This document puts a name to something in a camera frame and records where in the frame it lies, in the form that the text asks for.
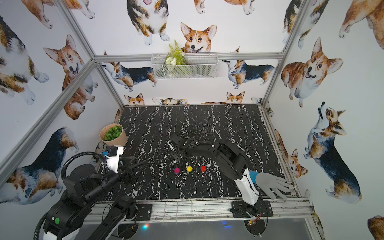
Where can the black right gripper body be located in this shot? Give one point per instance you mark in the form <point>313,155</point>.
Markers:
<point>175,154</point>

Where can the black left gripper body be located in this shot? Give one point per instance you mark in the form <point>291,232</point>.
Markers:
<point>122,174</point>

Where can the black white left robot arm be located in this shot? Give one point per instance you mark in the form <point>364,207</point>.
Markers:
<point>84,186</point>

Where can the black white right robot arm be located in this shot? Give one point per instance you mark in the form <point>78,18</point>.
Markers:
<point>232,162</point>

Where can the beige paper plant pot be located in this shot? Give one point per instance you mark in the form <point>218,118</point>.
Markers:
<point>121,140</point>

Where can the green moss plant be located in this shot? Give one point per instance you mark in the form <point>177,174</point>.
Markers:
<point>113,133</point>

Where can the green fern plant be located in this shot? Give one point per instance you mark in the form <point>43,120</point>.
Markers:
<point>175,58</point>

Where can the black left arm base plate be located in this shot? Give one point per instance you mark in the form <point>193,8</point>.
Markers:
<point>142,212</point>

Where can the white wire mesh basket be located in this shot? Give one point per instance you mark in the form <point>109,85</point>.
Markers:
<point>198,66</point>

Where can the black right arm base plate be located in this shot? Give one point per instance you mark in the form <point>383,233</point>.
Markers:
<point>243,210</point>

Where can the aluminium front rail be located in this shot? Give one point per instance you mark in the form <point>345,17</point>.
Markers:
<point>198,210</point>

